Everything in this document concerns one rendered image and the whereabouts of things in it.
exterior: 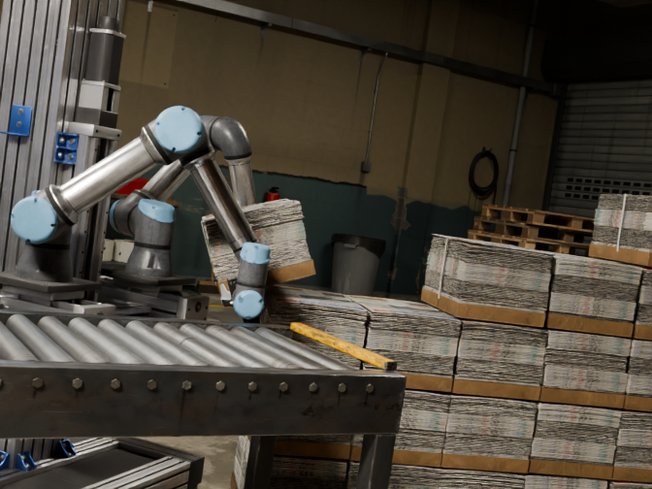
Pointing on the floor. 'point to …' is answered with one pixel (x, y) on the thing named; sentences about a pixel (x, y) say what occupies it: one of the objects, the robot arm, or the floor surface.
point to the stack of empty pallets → (534, 229)
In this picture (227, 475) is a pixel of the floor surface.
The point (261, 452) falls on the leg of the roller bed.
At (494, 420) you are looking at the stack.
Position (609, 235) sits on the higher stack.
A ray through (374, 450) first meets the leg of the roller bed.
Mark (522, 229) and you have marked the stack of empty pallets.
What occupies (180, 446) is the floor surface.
